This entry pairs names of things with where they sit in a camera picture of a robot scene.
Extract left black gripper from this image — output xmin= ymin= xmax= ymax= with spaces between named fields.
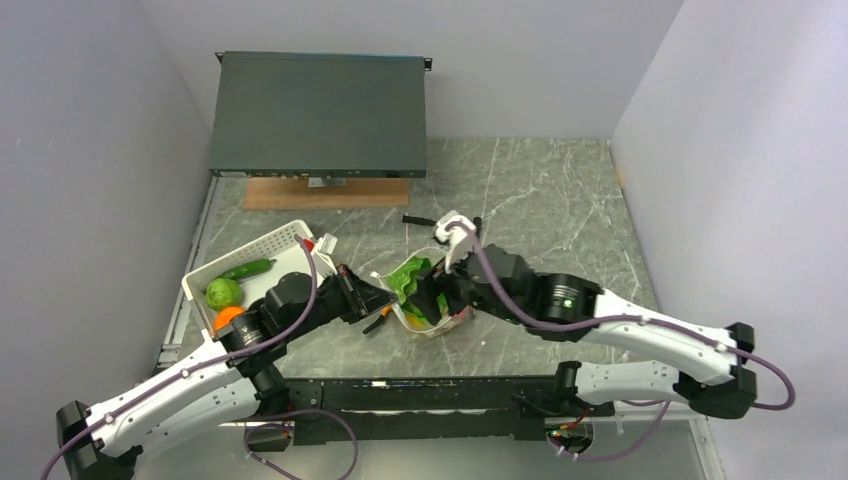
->
xmin=284 ymin=262 xmax=398 ymax=342

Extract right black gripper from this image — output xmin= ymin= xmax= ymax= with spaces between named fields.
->
xmin=408 ymin=239 xmax=525 ymax=324

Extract clear dotted zip bag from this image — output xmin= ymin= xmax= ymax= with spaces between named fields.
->
xmin=370 ymin=247 xmax=476 ymax=338

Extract white perforated plastic basket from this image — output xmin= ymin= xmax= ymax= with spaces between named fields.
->
xmin=182 ymin=220 xmax=337 ymax=338

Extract yellow lemon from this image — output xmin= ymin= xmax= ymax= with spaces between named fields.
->
xmin=405 ymin=313 xmax=430 ymax=331

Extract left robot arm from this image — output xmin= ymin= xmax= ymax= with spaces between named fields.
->
xmin=56 ymin=265 xmax=397 ymax=479

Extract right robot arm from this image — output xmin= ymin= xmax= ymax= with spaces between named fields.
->
xmin=409 ymin=245 xmax=757 ymax=419

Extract green cucumber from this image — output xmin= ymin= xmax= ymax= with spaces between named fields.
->
xmin=218 ymin=258 xmax=275 ymax=281

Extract orange fruit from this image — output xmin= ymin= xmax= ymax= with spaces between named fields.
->
xmin=213 ymin=306 xmax=246 ymax=332

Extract wooden board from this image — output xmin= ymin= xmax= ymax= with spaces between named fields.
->
xmin=242 ymin=178 xmax=410 ymax=212

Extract green lime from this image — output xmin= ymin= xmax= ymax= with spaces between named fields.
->
xmin=205 ymin=278 xmax=244 ymax=311

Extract dark green rack server box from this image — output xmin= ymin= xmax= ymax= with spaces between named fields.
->
xmin=209 ymin=51 xmax=433 ymax=179

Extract orange handled pliers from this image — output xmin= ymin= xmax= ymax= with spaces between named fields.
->
xmin=362 ymin=307 xmax=393 ymax=335

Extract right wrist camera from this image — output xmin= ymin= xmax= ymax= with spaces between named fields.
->
xmin=434 ymin=210 xmax=478 ymax=274

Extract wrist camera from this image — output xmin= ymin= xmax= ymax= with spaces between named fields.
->
xmin=311 ymin=233 xmax=338 ymax=272
xmin=434 ymin=210 xmax=478 ymax=274

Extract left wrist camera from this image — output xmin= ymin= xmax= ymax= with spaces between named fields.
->
xmin=311 ymin=233 xmax=338 ymax=272

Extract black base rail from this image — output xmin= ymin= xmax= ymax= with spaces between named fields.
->
xmin=238 ymin=375 xmax=618 ymax=452

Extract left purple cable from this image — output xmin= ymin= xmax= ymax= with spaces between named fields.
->
xmin=40 ymin=235 xmax=362 ymax=480

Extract purple cable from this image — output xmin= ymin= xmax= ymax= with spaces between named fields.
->
xmin=40 ymin=235 xmax=362 ymax=480
xmin=447 ymin=221 xmax=796 ymax=464

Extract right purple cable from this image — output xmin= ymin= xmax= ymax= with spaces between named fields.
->
xmin=447 ymin=221 xmax=796 ymax=464

